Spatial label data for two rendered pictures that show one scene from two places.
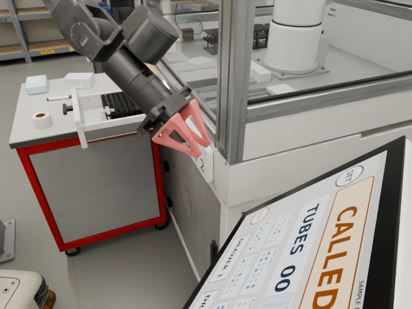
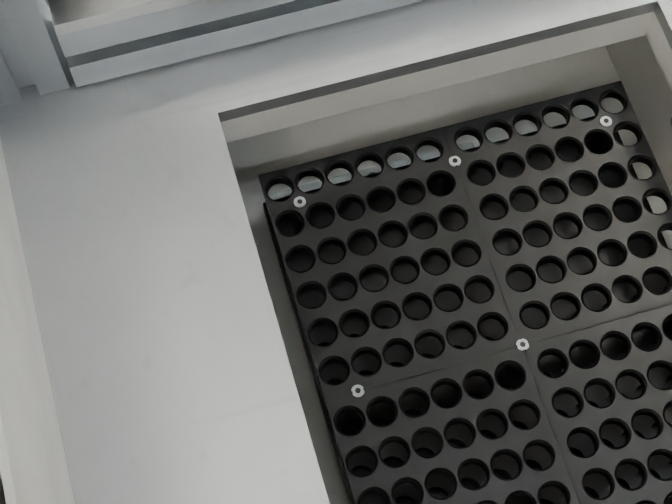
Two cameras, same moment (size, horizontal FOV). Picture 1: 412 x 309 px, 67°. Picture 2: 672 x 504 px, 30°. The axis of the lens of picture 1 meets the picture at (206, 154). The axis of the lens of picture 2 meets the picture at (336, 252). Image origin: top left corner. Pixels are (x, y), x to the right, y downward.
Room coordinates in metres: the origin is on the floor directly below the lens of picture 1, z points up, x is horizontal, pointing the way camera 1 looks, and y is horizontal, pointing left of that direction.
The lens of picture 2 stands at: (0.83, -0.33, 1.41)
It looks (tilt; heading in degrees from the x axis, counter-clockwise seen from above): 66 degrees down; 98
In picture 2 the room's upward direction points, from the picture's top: 2 degrees counter-clockwise
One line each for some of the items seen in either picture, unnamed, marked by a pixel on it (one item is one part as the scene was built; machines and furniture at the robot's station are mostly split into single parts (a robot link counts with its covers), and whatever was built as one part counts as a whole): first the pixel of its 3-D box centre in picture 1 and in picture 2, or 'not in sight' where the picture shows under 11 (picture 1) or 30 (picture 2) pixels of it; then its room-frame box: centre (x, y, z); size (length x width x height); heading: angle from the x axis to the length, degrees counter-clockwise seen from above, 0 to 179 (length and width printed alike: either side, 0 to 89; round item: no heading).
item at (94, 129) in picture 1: (137, 108); not in sight; (1.07, 0.26, 0.86); 0.40 x 0.26 x 0.06; 112
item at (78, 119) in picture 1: (78, 115); not in sight; (0.99, 0.46, 0.87); 0.29 x 0.02 x 0.11; 22
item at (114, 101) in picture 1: (134, 106); not in sight; (1.06, 0.27, 0.87); 0.22 x 0.18 x 0.06; 112
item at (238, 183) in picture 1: (277, 86); not in sight; (1.25, -0.31, 0.87); 1.02 x 0.95 x 0.14; 22
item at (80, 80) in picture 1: (79, 80); not in sight; (1.53, 0.65, 0.79); 0.13 x 0.09 x 0.05; 92
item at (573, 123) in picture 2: not in sight; (448, 147); (0.85, -0.05, 0.90); 0.18 x 0.02 x 0.01; 22
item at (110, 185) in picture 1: (99, 161); not in sight; (1.37, 0.59, 0.38); 0.62 x 0.58 x 0.76; 22
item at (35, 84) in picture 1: (37, 84); not in sight; (1.49, 0.86, 0.78); 0.15 x 0.10 x 0.04; 23
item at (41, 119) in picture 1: (41, 119); not in sight; (1.12, 0.67, 0.78); 0.07 x 0.07 x 0.04
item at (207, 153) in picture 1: (192, 141); not in sight; (0.81, 0.04, 0.87); 0.29 x 0.02 x 0.11; 22
